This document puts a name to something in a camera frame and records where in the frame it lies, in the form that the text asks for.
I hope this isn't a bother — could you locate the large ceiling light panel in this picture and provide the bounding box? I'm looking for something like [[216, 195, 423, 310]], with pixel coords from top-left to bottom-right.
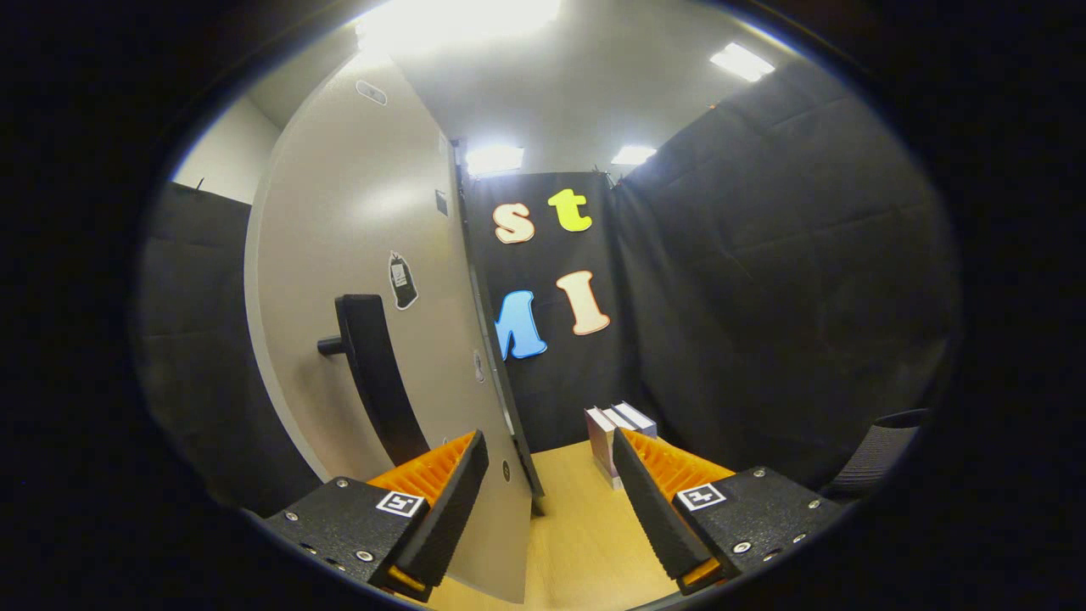
[[356, 0, 561, 53]]

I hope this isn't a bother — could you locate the dark grey cabinet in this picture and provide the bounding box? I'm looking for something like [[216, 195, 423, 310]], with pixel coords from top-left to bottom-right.
[[448, 136, 548, 519]]

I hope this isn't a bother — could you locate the black backdrop cloth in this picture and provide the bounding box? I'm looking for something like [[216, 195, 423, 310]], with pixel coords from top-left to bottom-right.
[[136, 59, 964, 510]]

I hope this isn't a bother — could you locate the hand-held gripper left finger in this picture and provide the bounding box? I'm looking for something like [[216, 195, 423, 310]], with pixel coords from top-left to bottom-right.
[[261, 429, 491, 603]]

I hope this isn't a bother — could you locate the beige cabinet door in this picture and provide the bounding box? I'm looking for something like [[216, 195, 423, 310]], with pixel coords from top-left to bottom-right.
[[244, 55, 544, 605]]

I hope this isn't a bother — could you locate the black door handle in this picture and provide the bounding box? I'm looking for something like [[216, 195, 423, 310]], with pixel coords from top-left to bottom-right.
[[317, 294, 431, 468]]

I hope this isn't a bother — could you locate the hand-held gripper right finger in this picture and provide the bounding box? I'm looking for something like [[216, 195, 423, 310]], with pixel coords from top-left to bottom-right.
[[611, 426, 847, 597]]

